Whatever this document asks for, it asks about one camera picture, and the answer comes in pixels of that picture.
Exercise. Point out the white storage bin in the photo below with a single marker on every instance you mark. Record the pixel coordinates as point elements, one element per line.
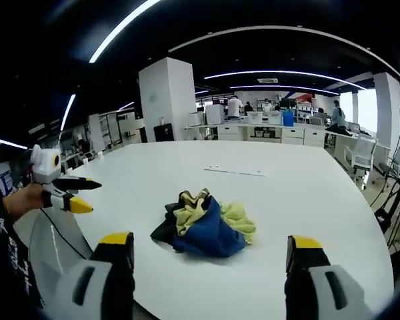
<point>275,118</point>
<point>255,117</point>

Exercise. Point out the blue storage box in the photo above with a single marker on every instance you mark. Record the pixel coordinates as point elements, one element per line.
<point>288,118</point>

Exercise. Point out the person's black printed clothing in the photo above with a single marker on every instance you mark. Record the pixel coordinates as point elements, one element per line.
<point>10,253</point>

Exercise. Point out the white office chair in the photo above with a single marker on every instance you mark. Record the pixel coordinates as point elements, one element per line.
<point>363,153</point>

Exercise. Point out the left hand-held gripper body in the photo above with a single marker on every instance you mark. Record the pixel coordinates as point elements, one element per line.
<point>44,166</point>

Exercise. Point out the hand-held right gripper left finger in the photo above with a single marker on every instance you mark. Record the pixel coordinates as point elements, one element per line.
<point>96,280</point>

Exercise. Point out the curved ceiling light strip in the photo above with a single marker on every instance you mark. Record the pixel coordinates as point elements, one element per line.
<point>286,73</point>

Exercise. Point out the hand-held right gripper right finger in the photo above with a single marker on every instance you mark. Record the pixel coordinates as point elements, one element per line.
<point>323,283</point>

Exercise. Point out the white drawer desk row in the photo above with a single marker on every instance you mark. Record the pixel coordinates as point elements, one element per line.
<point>286,135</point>

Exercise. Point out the white boxy appliance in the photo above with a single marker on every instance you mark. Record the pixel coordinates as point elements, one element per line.
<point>214,114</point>

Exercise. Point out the white template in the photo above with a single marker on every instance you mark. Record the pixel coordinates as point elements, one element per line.
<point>235,170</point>

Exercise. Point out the long ceiling light strip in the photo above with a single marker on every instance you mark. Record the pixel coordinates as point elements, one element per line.
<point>120,31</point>

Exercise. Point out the short ceiling light strip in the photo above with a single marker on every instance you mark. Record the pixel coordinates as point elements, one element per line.
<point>68,111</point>

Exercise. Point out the blue yellow garment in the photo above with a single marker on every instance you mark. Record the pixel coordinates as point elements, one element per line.
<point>203,226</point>

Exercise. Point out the black low cabinet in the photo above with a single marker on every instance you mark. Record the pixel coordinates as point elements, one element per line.
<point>163,132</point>

